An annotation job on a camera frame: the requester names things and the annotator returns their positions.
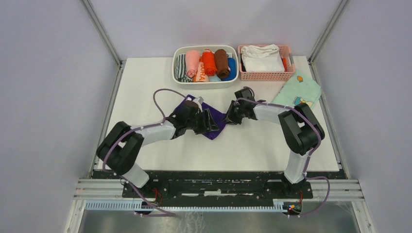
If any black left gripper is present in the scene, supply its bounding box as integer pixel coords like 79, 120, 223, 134
186, 109, 219, 135

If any purple towel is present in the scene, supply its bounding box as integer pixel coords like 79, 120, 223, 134
166, 95, 226, 140

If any pink towel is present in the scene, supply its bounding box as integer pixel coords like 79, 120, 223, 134
185, 50, 200, 78

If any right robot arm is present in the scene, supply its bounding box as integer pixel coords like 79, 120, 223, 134
223, 87, 325, 198

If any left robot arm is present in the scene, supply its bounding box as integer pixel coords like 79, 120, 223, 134
96, 100, 220, 198

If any light blue rolled towel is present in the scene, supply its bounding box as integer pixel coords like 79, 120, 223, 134
208, 75, 221, 82

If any orange white lettered rolled towel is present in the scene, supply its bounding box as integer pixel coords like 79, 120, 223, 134
192, 57, 209, 83

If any dark blue rolled towel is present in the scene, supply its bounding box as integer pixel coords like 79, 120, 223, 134
221, 58, 237, 81

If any green white striped rolled towel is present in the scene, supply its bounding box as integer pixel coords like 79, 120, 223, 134
174, 53, 192, 83

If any red orange rolled towel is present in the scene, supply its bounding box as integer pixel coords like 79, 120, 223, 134
202, 49, 217, 76

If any brown rolled towel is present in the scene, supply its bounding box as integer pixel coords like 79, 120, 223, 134
214, 49, 230, 80

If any white cloth in basket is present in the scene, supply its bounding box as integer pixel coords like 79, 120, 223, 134
240, 44, 285, 72

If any pink plastic basket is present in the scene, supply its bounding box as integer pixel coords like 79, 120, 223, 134
238, 45, 296, 81

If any mint green cartoon towel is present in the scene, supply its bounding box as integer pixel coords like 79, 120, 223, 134
272, 70, 322, 108

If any white plastic tub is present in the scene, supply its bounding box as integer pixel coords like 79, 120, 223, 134
172, 45, 240, 89

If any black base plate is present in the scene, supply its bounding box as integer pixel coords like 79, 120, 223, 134
91, 169, 347, 208

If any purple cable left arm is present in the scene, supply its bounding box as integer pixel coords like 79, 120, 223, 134
102, 88, 188, 217

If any aluminium rail front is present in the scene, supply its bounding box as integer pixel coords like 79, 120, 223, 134
73, 179, 365, 213

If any aluminium frame post right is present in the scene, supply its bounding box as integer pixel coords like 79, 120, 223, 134
308, 0, 350, 66

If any aluminium frame post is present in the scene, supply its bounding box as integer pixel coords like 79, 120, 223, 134
80, 0, 122, 66
308, 0, 350, 66

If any aluminium frame post left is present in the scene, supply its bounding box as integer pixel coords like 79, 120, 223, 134
80, 0, 122, 66

